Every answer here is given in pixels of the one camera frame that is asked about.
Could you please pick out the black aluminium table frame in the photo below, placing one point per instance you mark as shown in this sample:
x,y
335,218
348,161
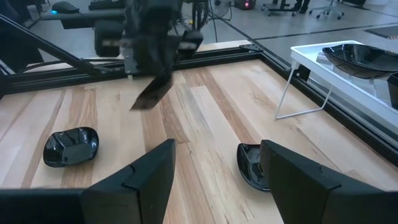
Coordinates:
x,y
217,60

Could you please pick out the black keyboard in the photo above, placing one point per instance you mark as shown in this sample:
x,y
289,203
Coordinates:
x,y
105,4

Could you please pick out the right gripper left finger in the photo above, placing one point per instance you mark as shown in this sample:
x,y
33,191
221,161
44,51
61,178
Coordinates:
x,y
133,196

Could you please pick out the black leaf-shaped mini plate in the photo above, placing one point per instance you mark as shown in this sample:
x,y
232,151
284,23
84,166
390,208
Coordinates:
x,y
71,149
357,62
248,168

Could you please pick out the office chair base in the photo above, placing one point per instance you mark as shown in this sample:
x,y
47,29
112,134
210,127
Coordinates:
x,y
326,11

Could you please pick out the grey floor fan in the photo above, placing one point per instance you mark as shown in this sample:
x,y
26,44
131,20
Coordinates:
x,y
222,7

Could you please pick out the black wheeled cart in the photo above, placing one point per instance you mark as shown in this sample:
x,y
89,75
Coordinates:
x,y
280,9

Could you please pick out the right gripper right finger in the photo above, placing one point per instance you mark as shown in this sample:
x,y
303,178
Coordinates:
x,y
311,196

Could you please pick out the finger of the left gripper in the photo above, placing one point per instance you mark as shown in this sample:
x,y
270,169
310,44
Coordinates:
x,y
154,91

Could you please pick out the black box red light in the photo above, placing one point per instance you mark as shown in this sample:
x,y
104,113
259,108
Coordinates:
x,y
245,4

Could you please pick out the black computer mouse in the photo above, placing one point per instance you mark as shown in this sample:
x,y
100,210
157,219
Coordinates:
x,y
66,7

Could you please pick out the dark grey floor mat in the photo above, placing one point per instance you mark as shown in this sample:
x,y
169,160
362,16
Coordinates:
x,y
382,31

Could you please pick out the black side desk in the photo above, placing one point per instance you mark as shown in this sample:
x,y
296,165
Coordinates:
x,y
87,18

